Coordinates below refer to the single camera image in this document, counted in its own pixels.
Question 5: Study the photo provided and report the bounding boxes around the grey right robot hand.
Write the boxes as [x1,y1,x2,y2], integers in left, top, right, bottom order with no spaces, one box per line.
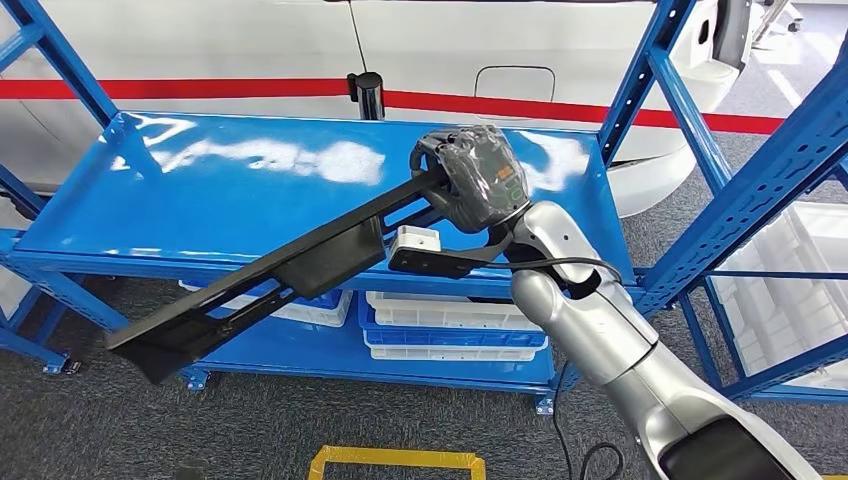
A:
[409,124,531,234]

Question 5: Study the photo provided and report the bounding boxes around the long black plastic part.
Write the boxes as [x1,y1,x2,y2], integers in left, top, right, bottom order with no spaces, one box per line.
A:
[105,165,458,388]

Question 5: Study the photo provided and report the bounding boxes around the blue metal shelf rack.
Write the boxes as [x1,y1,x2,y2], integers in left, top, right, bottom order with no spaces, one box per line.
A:
[662,158,848,407]
[0,0,848,417]
[0,274,84,377]

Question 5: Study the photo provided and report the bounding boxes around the red barrier belt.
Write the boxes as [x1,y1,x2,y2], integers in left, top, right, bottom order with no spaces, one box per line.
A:
[0,78,349,102]
[382,90,786,136]

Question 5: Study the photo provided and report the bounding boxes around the blue plastic crate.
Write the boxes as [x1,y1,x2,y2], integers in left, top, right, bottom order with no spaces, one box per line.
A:
[357,294,551,350]
[178,281,346,311]

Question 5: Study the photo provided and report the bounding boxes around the yellow floor tape square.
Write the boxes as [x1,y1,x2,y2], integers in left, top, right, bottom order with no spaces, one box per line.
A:
[307,445,488,480]

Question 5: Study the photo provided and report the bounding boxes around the white car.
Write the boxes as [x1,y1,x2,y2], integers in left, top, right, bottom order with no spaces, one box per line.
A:
[0,0,757,220]

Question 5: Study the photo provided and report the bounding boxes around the large white plastic crate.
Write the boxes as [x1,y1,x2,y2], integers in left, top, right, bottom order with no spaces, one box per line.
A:
[0,264,34,319]
[712,201,848,392]

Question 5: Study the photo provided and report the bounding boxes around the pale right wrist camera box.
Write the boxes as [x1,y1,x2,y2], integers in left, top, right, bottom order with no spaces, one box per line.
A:
[395,225,443,253]

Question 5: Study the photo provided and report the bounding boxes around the black right camera bracket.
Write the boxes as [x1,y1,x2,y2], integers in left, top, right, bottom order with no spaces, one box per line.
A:
[387,228,515,280]

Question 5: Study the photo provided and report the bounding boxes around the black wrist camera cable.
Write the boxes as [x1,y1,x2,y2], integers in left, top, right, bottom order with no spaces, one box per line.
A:
[486,256,625,287]

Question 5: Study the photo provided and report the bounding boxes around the black chrome barrier post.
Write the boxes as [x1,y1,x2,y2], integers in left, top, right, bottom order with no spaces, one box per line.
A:
[346,71,387,122]

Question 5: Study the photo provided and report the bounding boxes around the black loose cable loop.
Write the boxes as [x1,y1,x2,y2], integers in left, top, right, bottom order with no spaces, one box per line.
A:
[551,362,625,480]

